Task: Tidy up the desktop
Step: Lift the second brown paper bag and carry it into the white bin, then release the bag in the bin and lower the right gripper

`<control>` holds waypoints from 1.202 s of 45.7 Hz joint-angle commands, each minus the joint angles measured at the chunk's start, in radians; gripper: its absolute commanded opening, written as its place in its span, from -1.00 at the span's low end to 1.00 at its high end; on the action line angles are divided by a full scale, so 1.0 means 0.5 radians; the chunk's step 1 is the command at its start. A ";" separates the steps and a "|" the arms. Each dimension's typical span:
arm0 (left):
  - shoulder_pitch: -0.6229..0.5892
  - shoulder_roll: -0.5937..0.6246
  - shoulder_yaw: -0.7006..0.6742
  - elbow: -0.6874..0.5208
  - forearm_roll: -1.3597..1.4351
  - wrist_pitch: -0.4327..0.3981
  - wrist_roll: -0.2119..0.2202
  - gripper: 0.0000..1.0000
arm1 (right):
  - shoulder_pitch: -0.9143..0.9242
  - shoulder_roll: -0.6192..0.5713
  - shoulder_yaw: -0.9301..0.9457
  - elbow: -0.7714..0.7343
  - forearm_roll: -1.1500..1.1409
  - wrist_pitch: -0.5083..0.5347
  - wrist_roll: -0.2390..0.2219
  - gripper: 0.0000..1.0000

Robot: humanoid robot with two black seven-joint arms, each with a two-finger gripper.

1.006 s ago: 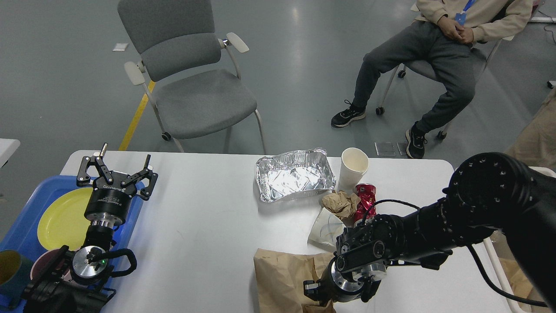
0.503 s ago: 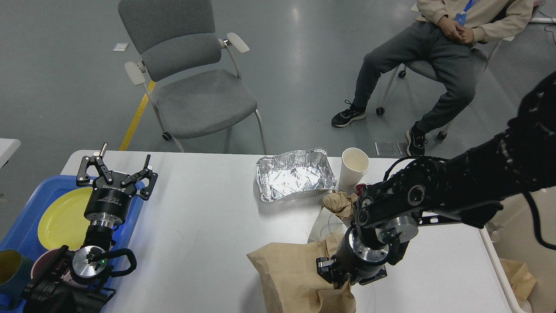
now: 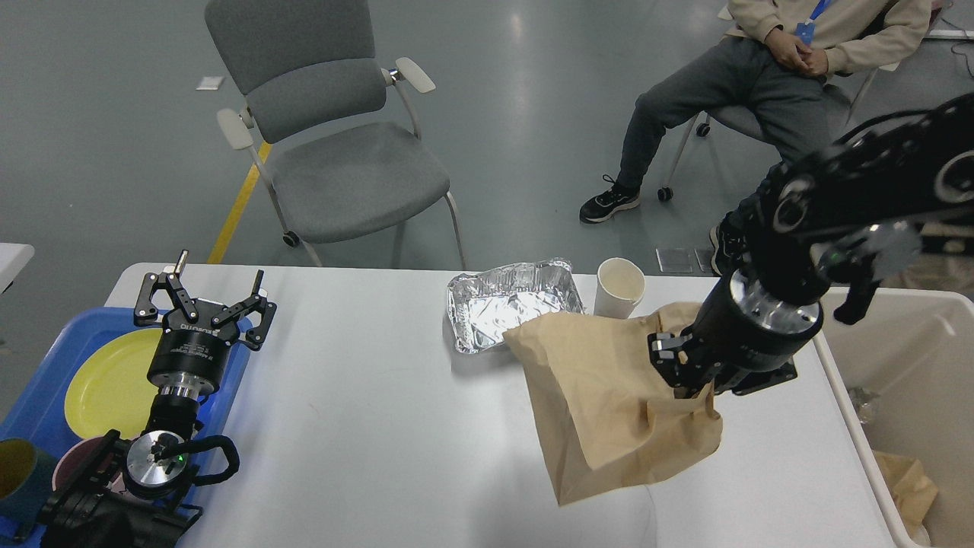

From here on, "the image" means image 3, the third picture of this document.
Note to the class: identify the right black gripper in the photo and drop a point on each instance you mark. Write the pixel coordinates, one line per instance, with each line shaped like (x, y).
(742, 340)

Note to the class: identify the pink mug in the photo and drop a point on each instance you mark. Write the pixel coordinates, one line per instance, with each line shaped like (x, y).
(75, 457)

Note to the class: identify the grey office chair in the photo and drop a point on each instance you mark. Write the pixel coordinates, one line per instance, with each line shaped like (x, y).
(302, 64)

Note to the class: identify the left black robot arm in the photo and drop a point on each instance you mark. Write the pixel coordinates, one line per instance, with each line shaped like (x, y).
(131, 493)

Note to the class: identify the yellow plate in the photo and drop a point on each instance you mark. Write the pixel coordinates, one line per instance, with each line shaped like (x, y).
(111, 390)

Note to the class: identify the white paper cup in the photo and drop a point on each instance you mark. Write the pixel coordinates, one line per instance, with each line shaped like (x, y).
(620, 287)

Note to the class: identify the beige plastic bin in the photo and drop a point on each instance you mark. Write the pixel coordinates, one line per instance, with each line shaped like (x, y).
(903, 380)

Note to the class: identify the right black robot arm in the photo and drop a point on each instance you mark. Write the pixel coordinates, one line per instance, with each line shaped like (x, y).
(848, 214)

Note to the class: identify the brown paper bag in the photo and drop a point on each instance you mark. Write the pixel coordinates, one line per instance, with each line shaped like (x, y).
(605, 418)
(912, 491)

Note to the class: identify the dark teal mug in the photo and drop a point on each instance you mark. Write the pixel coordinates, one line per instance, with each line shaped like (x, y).
(26, 484)

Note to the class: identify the tan cloth at right edge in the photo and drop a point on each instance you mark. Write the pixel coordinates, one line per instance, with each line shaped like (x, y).
(945, 263)

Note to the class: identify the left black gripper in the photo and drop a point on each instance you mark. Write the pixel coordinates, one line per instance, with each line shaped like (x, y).
(192, 354)

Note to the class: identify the aluminium foil tray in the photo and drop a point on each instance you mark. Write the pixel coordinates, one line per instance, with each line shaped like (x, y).
(481, 307)

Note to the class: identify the white chair under person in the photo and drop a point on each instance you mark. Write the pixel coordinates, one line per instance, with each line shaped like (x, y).
(840, 108)

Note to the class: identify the white side table corner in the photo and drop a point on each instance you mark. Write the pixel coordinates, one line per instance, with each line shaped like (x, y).
(14, 257)

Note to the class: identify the seated person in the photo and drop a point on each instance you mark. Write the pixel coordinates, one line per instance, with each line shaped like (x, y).
(776, 63)

